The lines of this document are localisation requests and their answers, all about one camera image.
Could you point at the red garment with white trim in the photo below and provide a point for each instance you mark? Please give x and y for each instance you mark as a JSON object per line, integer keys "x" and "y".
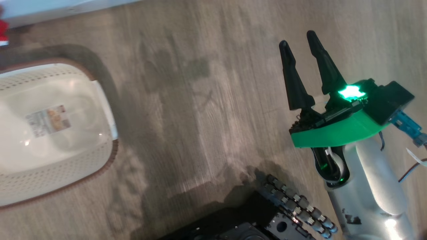
{"x": 3, "y": 30}

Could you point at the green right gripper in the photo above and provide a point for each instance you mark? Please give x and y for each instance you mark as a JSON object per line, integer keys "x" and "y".
{"x": 337, "y": 133}

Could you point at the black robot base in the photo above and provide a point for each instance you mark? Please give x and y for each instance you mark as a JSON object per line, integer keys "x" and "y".
{"x": 227, "y": 226}

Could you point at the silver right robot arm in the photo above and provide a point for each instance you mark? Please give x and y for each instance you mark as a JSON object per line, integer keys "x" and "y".
{"x": 370, "y": 186}

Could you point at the white washing machine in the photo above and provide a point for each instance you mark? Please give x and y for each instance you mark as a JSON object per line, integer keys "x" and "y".
{"x": 50, "y": 10}

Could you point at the paper sticker inside basket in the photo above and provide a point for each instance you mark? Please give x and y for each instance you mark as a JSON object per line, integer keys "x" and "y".
{"x": 48, "y": 120}

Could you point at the white perforated laundry basket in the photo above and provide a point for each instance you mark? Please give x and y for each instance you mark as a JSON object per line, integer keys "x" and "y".
{"x": 60, "y": 166}

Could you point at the grey roller omni wheel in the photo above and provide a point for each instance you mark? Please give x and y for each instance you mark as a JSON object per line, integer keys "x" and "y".
{"x": 297, "y": 206}

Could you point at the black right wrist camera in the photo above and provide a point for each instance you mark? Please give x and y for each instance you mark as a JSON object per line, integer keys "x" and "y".
{"x": 390, "y": 101}

